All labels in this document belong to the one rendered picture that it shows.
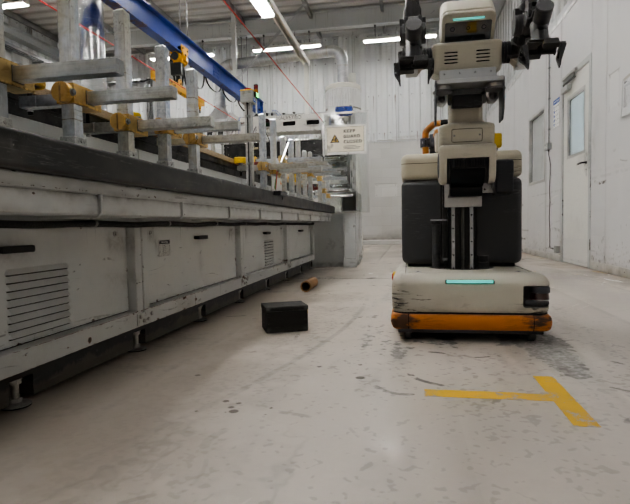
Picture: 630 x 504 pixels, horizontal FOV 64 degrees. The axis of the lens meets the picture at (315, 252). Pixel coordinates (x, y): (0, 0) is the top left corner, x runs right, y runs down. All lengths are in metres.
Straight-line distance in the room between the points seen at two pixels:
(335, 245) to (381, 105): 6.91
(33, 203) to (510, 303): 1.68
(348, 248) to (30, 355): 4.51
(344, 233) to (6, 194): 4.77
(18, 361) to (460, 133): 1.74
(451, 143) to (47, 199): 1.52
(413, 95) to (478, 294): 10.49
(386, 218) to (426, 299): 9.97
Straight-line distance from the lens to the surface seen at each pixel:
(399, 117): 12.31
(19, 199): 1.30
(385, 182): 12.08
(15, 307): 1.63
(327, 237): 5.91
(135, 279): 2.09
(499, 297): 2.14
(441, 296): 2.11
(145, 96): 1.40
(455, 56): 2.26
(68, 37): 1.50
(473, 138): 2.21
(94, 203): 1.52
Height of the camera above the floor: 0.49
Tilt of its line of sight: 3 degrees down
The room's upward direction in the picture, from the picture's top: 1 degrees counter-clockwise
